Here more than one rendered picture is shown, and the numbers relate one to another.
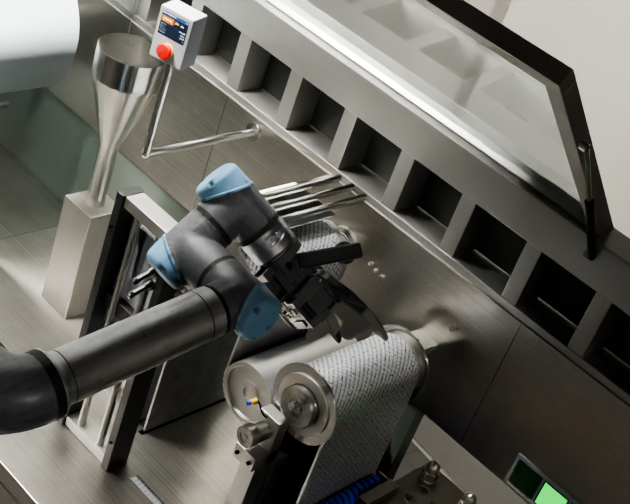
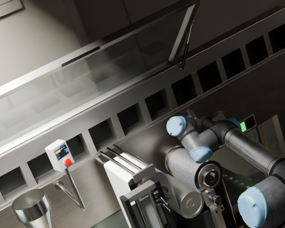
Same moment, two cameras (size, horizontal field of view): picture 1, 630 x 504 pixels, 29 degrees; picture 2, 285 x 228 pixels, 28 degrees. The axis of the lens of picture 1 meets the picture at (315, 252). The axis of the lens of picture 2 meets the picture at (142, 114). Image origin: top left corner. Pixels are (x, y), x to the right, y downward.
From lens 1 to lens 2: 1.86 m
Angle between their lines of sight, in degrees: 49
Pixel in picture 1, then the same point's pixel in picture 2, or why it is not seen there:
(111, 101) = (48, 218)
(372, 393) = not seen: hidden behind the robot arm
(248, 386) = (190, 201)
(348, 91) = (78, 126)
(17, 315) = not seen: outside the picture
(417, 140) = (112, 107)
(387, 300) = (149, 159)
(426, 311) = (161, 144)
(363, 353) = (187, 156)
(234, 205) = (188, 122)
